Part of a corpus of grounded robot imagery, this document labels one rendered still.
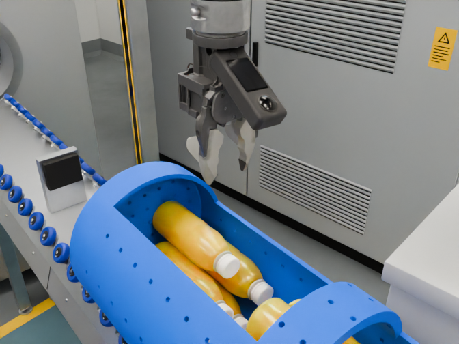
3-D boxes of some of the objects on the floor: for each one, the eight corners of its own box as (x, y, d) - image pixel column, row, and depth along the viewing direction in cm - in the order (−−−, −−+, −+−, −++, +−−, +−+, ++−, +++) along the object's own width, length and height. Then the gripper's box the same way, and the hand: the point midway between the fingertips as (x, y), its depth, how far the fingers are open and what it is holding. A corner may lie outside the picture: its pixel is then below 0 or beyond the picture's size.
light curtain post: (167, 332, 205) (122, -138, 118) (175, 340, 201) (134, -139, 114) (156, 339, 202) (99, -139, 114) (163, 349, 198) (110, -139, 111)
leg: (30, 304, 219) (-5, 190, 187) (34, 311, 215) (0, 196, 183) (17, 310, 216) (-21, 194, 184) (21, 317, 212) (-16, 201, 180)
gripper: (231, 17, 68) (231, 149, 79) (157, 31, 61) (167, 173, 72) (274, 29, 62) (266, 169, 73) (197, 46, 55) (201, 198, 66)
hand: (229, 171), depth 70 cm, fingers open, 5 cm apart
